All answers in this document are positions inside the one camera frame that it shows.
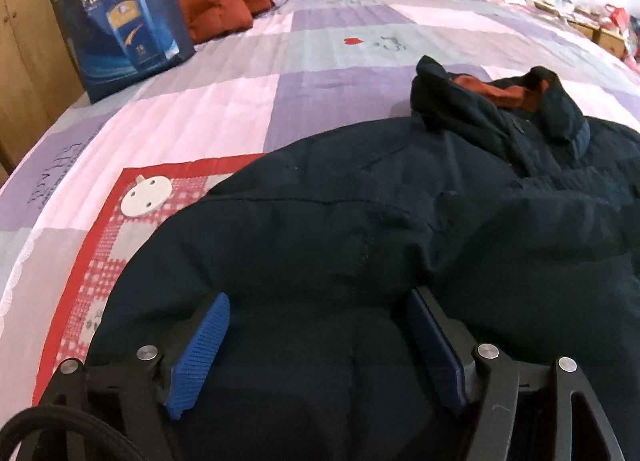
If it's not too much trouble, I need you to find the dark navy padded jacket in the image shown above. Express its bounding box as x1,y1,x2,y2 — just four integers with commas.
87,58,639,460

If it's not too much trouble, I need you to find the pile of colourful clothes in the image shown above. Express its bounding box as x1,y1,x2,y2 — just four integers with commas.
600,4,639,62

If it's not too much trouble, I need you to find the pastel patchwork bed sheet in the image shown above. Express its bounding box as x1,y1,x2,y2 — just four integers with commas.
0,0,640,342

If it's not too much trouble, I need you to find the wooden wardrobe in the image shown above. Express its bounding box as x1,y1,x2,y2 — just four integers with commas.
1,0,84,175

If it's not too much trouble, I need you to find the wooden nightstand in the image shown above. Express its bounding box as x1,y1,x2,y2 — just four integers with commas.
534,0,624,60

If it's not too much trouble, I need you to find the blue gift bag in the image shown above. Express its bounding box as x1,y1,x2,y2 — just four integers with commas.
55,0,195,103

